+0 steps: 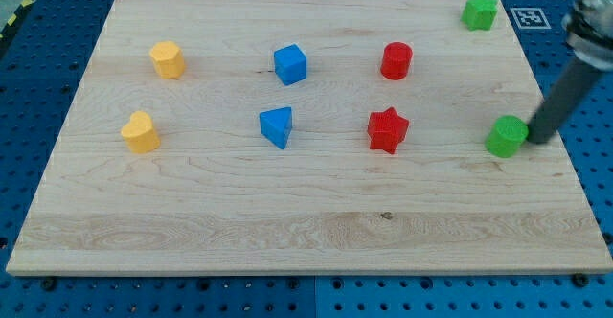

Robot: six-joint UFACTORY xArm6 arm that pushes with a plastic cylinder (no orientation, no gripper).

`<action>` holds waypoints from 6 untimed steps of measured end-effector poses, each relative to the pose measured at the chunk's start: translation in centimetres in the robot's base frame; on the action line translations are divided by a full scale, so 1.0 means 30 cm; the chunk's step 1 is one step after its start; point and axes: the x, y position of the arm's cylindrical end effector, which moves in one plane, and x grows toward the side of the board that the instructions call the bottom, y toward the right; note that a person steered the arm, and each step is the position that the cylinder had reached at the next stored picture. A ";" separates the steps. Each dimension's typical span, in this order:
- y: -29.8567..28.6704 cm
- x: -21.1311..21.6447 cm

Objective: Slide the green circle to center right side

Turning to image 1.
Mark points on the green cylinder block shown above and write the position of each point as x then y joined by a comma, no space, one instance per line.
506,136

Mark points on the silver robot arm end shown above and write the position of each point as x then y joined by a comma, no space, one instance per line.
589,28

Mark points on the blue triangle block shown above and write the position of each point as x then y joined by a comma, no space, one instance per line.
276,125

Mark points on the red star block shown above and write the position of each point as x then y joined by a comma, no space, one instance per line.
387,130

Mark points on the blue cube block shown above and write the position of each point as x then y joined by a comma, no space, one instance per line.
290,64

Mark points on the wooden board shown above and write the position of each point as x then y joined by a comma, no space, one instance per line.
217,198

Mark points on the red cylinder block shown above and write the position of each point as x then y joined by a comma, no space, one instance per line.
396,61

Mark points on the yellow hexagon block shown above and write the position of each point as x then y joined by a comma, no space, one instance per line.
167,59

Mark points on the yellow heart block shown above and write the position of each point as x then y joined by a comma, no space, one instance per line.
140,134

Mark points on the white fiducial marker tag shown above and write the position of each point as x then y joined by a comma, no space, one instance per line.
530,18

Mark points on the grey pusher rod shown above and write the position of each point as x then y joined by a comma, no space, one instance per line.
565,95

